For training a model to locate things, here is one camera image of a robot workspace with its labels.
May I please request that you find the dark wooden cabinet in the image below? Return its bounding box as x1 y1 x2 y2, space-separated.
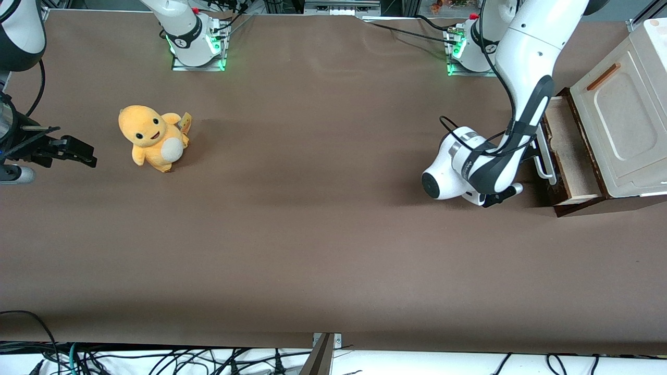
546 87 667 218

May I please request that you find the cream plastic cabinet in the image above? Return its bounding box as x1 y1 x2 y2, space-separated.
570 18 667 199

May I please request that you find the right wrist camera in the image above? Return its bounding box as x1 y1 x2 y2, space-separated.
0 165 37 185

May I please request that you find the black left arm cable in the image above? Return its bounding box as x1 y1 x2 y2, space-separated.
439 0 537 157

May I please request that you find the grey power strip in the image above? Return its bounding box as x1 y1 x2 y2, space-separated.
304 0 382 17

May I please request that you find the yellow plush toy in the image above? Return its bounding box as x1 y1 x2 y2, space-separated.
118 105 193 173

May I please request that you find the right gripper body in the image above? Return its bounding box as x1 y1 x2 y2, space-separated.
0 95 24 159

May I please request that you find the aluminium frame profile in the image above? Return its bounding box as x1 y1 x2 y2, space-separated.
627 0 667 32

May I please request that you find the black looped cable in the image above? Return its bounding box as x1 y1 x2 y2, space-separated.
0 310 59 365

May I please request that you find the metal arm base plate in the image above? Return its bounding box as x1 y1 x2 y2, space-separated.
171 23 230 72
446 26 503 78

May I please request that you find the white drawer handle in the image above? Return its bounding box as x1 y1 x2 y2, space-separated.
533 124 558 186

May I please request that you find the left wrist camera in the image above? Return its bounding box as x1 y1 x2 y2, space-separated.
480 182 524 209

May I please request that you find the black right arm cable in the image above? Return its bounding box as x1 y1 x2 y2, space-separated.
23 57 47 118

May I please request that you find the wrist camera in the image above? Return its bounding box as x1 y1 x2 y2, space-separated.
0 165 37 185
480 182 524 209

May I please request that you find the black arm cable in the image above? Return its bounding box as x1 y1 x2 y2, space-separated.
23 57 47 118
439 0 537 157

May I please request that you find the dark mounting post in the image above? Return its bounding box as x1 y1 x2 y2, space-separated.
299 333 335 375

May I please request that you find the orange cabinet handle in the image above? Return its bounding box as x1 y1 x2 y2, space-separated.
587 62 622 92

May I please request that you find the brown table mat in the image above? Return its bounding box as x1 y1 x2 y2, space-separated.
0 9 667 356

